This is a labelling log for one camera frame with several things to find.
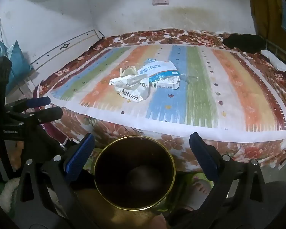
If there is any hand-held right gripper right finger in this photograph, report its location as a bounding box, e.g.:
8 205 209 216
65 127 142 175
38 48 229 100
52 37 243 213
172 132 277 229

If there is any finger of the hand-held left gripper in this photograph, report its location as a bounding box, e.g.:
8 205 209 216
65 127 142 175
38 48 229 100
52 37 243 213
5 97 51 114
8 106 63 125

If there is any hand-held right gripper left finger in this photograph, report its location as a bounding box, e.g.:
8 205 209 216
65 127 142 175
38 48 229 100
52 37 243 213
5 133 96 229

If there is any gold-rimmed dark bin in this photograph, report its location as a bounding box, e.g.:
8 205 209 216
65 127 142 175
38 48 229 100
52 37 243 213
76 135 176 229

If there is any green and white small box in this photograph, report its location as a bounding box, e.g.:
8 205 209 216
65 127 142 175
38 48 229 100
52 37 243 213
152 76 180 89

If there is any white printed plastic bag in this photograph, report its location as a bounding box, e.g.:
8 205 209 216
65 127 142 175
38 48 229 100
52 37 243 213
109 75 151 103

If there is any floral bed sheet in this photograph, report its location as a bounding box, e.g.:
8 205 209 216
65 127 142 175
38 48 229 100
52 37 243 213
33 29 286 172

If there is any person's foot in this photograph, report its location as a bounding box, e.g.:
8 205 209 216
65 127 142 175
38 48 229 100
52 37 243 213
193 179 215 210

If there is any teal plastic bag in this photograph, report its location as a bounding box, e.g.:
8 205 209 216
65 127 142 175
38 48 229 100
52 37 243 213
0 40 30 86

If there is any striped colourful mat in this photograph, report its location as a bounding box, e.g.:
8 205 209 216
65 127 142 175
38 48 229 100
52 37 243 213
49 43 286 140

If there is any white bed headboard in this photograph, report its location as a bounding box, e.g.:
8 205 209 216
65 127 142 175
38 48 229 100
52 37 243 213
30 29 105 72

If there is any clear plastic wrap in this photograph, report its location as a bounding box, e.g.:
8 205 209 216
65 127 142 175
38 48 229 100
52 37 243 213
179 73 201 84

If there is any blue and white mask package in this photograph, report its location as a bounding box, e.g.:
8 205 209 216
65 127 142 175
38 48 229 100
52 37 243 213
137 58 179 84

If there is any crumpled brown paper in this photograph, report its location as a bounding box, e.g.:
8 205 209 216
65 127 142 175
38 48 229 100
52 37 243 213
120 65 139 77

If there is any black cloth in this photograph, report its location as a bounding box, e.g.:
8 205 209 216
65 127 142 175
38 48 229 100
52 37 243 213
222 33 267 54

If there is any white rolled cloth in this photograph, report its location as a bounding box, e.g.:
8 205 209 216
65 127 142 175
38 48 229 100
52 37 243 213
261 50 286 71

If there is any yellow hanging garment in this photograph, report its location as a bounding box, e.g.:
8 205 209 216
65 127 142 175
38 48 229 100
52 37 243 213
250 0 286 46

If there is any metal bed rail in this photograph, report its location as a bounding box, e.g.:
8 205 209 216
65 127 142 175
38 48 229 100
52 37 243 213
264 39 286 77

